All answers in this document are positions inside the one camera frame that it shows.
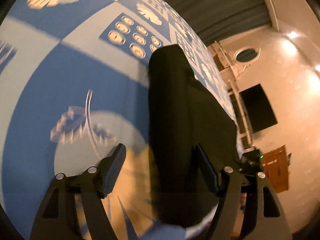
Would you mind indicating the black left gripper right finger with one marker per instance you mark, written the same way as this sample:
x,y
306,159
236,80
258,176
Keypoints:
x,y
263,216

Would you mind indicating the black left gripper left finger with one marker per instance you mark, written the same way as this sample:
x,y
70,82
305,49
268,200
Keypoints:
x,y
57,216

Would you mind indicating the black pants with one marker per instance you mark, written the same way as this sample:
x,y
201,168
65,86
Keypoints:
x,y
185,118

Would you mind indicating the brown wooden cabinet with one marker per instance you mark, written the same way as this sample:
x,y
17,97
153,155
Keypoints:
x,y
275,167

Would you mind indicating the white vanity shelf unit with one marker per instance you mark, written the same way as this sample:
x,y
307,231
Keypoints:
x,y
230,71

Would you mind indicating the dark grey curtain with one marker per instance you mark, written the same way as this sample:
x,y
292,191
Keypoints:
x,y
215,20

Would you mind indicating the blue patterned bed cover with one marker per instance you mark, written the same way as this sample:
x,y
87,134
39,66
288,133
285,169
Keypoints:
x,y
75,84

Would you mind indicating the black wall television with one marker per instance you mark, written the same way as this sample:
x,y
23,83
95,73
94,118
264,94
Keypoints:
x,y
259,109

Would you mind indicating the oval wall mirror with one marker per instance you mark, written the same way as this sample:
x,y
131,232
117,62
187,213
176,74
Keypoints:
x,y
247,54

